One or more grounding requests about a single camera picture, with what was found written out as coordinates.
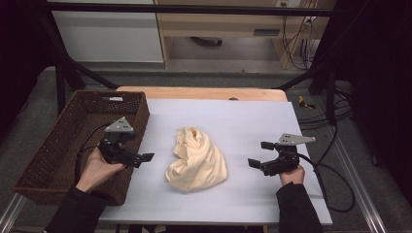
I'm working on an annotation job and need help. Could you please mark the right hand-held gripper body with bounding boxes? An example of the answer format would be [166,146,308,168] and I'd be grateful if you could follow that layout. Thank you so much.
[259,132,317,178]

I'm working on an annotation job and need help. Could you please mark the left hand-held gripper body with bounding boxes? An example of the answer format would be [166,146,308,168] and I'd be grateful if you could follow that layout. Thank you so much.
[96,116,146,169]

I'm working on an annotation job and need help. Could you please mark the cream cloth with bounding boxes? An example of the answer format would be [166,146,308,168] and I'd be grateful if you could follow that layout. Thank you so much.
[163,125,229,193]

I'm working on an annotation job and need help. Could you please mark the brown wicker basket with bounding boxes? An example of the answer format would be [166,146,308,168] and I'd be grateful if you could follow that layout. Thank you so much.
[12,89,151,207]

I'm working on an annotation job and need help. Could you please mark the person's right hand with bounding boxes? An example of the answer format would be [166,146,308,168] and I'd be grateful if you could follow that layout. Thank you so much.
[278,163,306,187]

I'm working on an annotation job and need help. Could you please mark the person's left hand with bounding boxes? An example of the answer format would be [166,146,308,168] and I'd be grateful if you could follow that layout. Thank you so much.
[75,147,127,194]

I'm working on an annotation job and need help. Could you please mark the white board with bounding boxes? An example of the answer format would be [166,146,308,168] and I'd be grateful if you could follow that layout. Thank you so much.
[99,98,334,226]

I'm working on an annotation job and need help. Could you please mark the yellow and black tape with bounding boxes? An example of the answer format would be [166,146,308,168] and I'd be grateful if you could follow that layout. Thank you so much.
[297,94,317,111]

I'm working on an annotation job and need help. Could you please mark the black metal stand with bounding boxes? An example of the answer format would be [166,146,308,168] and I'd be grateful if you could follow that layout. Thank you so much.
[34,9,120,115]
[274,57,338,127]

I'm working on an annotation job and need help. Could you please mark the white cabinet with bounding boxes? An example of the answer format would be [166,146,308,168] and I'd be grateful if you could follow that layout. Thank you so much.
[51,0,165,64]

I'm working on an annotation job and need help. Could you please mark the dark curved object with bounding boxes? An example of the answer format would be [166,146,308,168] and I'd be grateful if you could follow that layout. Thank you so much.
[189,36,224,48]

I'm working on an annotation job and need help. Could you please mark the black curtain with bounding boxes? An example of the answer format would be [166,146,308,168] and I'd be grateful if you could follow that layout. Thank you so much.
[0,0,57,145]
[319,0,412,197]

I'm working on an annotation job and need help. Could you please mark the light wooden desk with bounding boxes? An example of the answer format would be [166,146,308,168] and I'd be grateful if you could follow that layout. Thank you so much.
[153,0,338,71]

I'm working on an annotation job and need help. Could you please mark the black metal crossbar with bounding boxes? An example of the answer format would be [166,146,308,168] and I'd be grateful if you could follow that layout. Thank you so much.
[48,1,338,17]

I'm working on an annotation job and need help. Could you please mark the left hand-held gripper black cable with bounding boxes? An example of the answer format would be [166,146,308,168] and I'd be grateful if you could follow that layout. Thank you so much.
[74,123,112,186]

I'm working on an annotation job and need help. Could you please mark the hand-held gripper black cable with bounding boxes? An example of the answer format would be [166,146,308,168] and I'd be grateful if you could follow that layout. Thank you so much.
[74,123,112,186]
[297,151,357,214]

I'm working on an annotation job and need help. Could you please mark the black floor cables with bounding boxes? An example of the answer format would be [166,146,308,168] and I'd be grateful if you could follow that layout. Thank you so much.
[296,84,355,131]

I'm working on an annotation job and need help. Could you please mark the right hand-held gripper black cable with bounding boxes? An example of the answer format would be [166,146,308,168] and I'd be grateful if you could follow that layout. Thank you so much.
[297,151,357,214]

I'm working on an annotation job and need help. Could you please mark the aluminium rail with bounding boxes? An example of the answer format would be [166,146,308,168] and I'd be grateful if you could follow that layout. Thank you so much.
[0,193,27,233]
[323,125,391,233]

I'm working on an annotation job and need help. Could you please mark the hanging cable bundle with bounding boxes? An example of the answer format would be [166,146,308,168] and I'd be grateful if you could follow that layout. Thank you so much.
[281,0,321,71]

